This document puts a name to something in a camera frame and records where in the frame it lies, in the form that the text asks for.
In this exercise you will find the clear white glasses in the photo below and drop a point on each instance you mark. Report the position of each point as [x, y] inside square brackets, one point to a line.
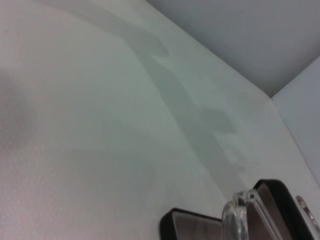
[231, 215]

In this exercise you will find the black glasses case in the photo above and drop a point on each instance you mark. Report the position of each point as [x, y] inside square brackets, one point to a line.
[275, 185]

